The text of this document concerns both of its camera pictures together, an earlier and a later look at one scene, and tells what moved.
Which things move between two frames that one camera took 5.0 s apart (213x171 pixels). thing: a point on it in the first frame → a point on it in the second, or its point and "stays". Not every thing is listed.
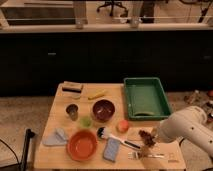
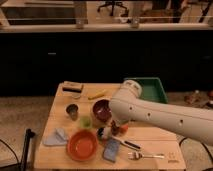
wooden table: [86, 128] stays
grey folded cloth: [57, 138] stays
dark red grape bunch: [148, 139] → [114, 127]
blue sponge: [111, 149] stays
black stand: [29, 134] stays
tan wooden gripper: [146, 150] → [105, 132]
